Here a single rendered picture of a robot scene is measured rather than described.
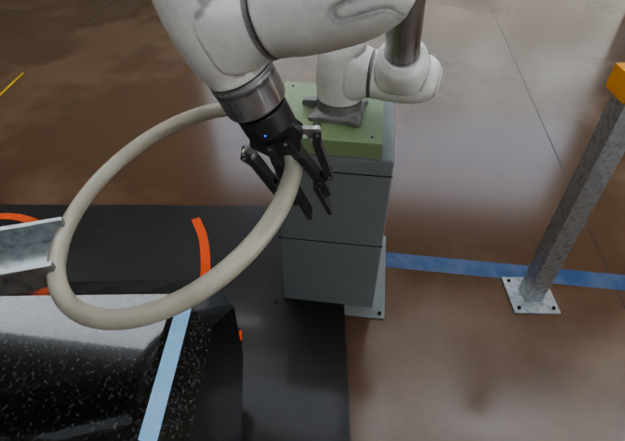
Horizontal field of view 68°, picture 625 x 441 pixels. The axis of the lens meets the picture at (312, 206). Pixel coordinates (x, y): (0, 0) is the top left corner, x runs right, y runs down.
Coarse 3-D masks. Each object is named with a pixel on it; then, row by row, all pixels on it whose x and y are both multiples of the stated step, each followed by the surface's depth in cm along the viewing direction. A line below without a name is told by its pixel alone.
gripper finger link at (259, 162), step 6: (240, 156) 70; (246, 156) 70; (258, 156) 72; (246, 162) 70; (252, 162) 70; (258, 162) 71; (264, 162) 73; (258, 168) 71; (264, 168) 73; (270, 168) 75; (258, 174) 72; (264, 174) 72; (270, 174) 74; (264, 180) 73; (270, 180) 73; (276, 180) 76; (270, 186) 74; (276, 186) 75
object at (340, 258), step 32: (384, 128) 164; (352, 160) 151; (384, 160) 150; (352, 192) 160; (384, 192) 158; (288, 224) 175; (320, 224) 172; (352, 224) 170; (384, 224) 169; (288, 256) 187; (320, 256) 184; (352, 256) 182; (384, 256) 224; (288, 288) 201; (320, 288) 198; (352, 288) 195; (384, 288) 210
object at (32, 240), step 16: (16, 224) 83; (32, 224) 83; (48, 224) 83; (64, 224) 85; (0, 240) 83; (16, 240) 84; (32, 240) 85; (48, 240) 86; (0, 256) 83; (16, 256) 83; (32, 256) 83; (0, 272) 75; (16, 272) 75; (32, 272) 75; (48, 272) 76; (0, 288) 76; (16, 288) 77; (32, 288) 78
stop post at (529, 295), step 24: (624, 72) 136; (624, 96) 136; (600, 120) 151; (624, 120) 143; (600, 144) 151; (624, 144) 149; (576, 168) 165; (600, 168) 155; (576, 192) 165; (600, 192) 162; (576, 216) 170; (552, 240) 181; (552, 264) 188; (528, 288) 201; (528, 312) 201; (552, 312) 201
